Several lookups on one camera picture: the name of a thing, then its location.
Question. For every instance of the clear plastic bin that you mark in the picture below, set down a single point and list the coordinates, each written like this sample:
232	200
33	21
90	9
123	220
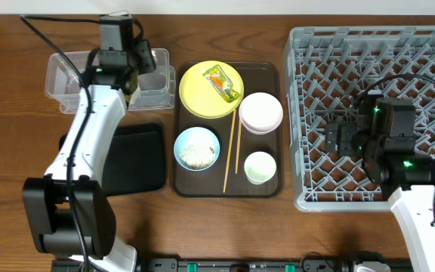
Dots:
157	89

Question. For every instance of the pale green cup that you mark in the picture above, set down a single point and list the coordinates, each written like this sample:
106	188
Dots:
259	167

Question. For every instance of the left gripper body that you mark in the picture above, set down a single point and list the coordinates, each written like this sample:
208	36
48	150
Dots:
115	57

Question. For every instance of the grey dishwasher rack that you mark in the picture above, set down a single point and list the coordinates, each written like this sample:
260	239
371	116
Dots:
325	69

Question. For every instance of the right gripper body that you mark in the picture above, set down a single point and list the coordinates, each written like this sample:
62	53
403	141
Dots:
352	143

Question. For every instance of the green snack wrapper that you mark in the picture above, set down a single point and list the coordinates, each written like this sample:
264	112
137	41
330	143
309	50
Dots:
221	83

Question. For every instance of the rice food scraps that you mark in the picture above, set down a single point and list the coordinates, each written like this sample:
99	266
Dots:
197	156

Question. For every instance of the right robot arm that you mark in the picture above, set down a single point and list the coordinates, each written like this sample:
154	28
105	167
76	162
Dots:
382	135

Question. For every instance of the long wooden chopstick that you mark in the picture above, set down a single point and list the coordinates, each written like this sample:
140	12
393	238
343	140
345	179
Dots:
229	151

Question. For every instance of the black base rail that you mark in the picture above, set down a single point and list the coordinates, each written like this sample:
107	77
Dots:
169	264

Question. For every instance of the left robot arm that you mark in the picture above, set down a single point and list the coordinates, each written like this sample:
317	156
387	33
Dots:
67	210

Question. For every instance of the black plastic tray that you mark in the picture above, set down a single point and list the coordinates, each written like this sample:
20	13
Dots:
138	158

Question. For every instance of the light blue bowl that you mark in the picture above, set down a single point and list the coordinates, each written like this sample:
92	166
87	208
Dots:
196	135

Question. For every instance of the brown serving tray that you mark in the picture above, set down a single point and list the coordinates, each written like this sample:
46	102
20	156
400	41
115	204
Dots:
228	131

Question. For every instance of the yellow plate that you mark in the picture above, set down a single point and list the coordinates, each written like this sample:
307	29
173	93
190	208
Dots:
200	98

